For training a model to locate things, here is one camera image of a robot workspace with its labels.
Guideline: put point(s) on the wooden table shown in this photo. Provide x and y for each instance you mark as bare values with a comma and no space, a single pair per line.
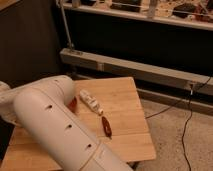
131,139

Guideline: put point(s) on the cluttered back shelf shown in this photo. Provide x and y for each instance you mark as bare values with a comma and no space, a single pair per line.
145,13

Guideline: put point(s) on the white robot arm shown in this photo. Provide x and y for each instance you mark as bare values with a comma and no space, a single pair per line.
41,107

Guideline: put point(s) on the grey metal rail frame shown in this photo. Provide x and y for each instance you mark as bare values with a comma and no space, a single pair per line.
172,87

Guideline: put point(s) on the red bowl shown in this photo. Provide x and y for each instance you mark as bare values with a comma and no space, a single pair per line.
73,105

